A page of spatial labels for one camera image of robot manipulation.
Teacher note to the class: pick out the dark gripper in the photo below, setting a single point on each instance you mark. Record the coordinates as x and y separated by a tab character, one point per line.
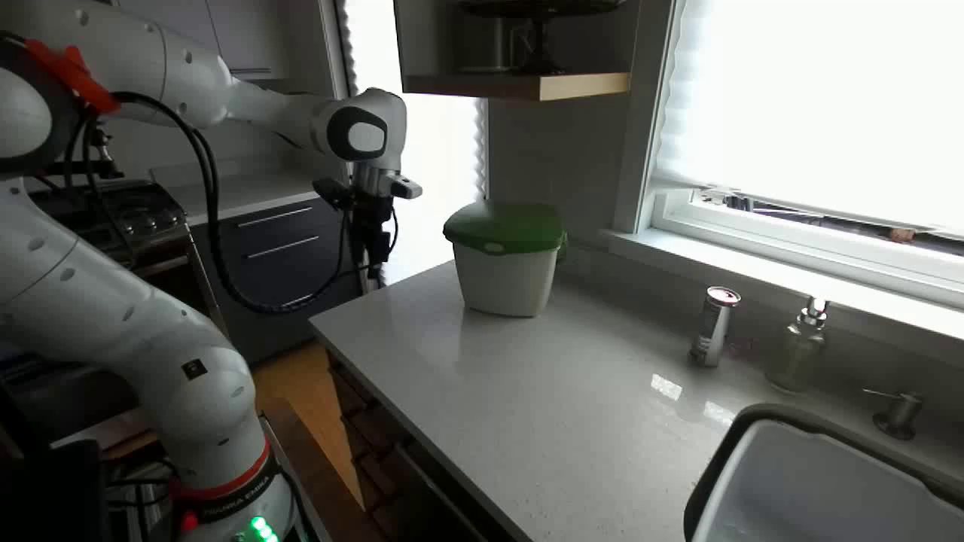
367	207

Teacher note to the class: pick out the white undermount sink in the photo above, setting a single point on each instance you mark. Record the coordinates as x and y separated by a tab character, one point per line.
833	493

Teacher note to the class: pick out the metal sink side fixture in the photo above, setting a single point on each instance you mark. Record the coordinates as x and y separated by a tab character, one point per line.
894	410

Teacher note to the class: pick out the small wrist camera box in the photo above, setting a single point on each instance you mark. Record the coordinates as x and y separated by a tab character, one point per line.
404	187

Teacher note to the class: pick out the glass cake stand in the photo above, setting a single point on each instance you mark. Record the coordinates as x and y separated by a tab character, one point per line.
540	25

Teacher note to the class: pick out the white window blind over sink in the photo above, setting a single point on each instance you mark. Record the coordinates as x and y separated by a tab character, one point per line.
833	99

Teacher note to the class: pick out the wooden wall shelf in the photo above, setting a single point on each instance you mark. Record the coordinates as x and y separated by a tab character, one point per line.
522	86

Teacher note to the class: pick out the white window frame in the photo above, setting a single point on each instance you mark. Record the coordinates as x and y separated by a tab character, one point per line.
803	250

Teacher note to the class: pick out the silver metal can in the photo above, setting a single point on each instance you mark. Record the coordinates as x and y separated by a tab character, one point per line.
712	327

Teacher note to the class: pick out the white bin with green lid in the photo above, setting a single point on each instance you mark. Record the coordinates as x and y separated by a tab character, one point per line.
503	264

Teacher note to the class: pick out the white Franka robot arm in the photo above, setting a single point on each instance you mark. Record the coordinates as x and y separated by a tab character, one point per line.
109	321

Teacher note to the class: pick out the dark drawer cabinet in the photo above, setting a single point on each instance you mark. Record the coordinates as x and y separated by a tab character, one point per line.
276	272

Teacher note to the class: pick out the white door blind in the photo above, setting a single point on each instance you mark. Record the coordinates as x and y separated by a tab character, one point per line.
421	153

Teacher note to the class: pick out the black stove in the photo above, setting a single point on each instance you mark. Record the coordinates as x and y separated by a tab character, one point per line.
116	227

